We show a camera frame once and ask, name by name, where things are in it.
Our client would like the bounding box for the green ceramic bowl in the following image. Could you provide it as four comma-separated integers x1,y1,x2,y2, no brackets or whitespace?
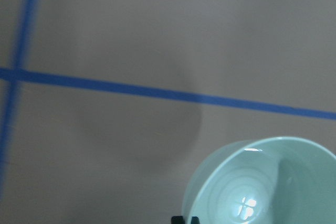
182,136,335,223

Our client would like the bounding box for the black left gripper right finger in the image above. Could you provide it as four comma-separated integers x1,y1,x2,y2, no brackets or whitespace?
191,217,199,224

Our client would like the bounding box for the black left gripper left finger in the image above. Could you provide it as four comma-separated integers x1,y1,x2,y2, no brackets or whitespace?
171,216,184,224

